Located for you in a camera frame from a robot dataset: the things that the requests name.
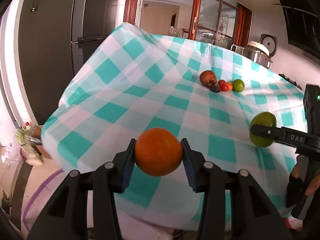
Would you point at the plastic bag of vegetables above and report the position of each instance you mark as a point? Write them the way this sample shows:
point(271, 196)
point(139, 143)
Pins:
point(28, 140)

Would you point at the dark wrinkled small fruit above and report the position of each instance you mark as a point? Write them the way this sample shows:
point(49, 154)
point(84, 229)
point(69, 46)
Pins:
point(215, 88)

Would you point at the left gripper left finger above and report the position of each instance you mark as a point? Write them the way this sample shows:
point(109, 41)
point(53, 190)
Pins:
point(110, 178)

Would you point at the red cherry tomato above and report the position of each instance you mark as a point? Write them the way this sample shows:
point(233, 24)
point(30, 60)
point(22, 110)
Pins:
point(224, 87)
point(221, 82)

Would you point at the black range hood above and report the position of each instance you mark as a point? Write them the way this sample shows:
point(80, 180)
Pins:
point(302, 26)

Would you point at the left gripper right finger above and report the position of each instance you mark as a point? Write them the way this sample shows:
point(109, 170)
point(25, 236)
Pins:
point(204, 176)

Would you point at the dark grey refrigerator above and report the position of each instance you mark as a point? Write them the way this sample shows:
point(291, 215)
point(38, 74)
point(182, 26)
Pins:
point(55, 38)

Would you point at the small orange behind tomato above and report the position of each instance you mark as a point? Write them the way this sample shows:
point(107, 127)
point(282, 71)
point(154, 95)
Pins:
point(229, 85)

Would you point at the wooden door frame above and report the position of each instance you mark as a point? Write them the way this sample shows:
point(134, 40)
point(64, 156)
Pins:
point(130, 11)

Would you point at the teal pink checkered tablecloth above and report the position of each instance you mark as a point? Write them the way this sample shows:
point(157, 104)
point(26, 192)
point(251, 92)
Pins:
point(135, 81)

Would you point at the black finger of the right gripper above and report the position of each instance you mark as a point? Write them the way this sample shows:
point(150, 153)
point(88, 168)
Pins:
point(286, 136)

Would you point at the orange tangerine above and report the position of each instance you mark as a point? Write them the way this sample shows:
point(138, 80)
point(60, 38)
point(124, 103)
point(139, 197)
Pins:
point(158, 152)

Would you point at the wooden glass door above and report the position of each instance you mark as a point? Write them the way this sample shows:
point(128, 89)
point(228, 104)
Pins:
point(220, 22)

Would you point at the right hand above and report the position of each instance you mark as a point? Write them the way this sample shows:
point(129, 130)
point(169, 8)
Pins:
point(314, 183)

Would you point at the white rice cooker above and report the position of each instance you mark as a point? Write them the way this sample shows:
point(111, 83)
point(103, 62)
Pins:
point(259, 52)

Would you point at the dark red pomegranate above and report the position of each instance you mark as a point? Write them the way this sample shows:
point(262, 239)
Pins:
point(208, 78)

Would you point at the black gas stove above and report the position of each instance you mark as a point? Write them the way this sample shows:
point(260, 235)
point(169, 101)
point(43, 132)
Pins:
point(290, 81)

